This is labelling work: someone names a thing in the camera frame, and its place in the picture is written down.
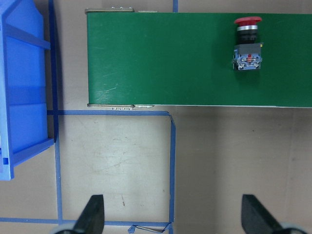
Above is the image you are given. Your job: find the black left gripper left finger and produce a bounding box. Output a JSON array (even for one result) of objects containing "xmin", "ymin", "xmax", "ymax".
[{"xmin": 73, "ymin": 195, "xmax": 104, "ymax": 234}]

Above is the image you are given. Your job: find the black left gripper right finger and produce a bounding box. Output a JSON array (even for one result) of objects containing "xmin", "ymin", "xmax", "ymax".
[{"xmin": 241, "ymin": 194, "xmax": 283, "ymax": 234}]

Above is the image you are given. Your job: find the red push button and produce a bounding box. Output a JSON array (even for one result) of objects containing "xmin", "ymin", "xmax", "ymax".
[{"xmin": 232, "ymin": 16, "xmax": 263, "ymax": 71}]

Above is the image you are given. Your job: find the blue source bin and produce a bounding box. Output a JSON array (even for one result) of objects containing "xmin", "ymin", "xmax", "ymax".
[{"xmin": 0, "ymin": 0, "xmax": 53, "ymax": 181}]

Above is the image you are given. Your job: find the green conveyor belt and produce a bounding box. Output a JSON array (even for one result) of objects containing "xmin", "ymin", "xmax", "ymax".
[{"xmin": 86, "ymin": 9, "xmax": 312, "ymax": 108}]

